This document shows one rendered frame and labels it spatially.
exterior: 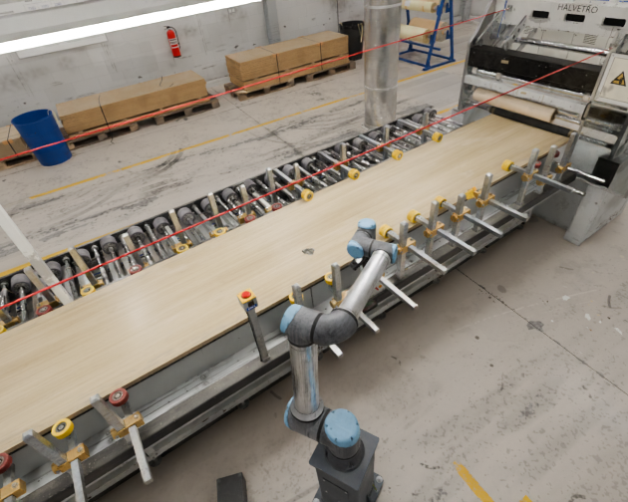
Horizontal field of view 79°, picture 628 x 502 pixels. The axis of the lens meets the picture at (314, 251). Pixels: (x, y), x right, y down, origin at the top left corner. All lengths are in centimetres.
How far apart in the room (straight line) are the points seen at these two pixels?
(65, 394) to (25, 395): 20
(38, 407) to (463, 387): 247
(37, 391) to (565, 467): 288
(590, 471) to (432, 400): 91
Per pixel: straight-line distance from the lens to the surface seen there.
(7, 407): 244
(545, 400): 309
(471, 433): 282
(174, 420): 219
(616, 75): 370
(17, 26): 152
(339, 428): 180
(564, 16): 417
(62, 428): 219
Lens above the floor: 252
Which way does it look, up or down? 41 degrees down
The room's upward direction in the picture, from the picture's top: 7 degrees counter-clockwise
